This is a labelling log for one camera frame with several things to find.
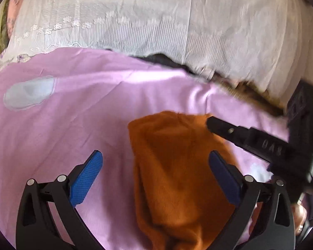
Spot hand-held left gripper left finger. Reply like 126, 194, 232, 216
16, 150, 103, 250

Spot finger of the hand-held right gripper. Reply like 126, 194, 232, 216
206, 116, 251, 149

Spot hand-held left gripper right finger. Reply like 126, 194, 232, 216
209, 150, 296, 250

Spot orange knitted sweater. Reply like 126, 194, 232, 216
127, 111, 253, 250

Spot person's right hand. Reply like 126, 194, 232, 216
292, 203, 309, 238

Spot brown woven mat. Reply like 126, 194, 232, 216
211, 75, 287, 118

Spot pink blanket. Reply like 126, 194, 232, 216
0, 47, 307, 250

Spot dark cloth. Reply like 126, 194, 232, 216
104, 48, 199, 75

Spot white lace cloth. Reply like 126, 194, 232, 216
9, 0, 307, 107

